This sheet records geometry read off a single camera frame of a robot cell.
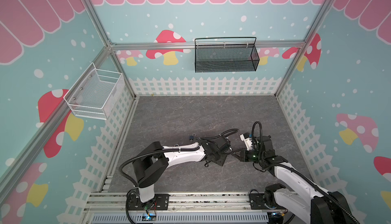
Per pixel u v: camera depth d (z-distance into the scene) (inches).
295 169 21.2
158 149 19.0
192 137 38.2
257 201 29.2
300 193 19.3
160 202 29.4
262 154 26.0
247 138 30.5
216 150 25.8
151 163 18.2
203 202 29.9
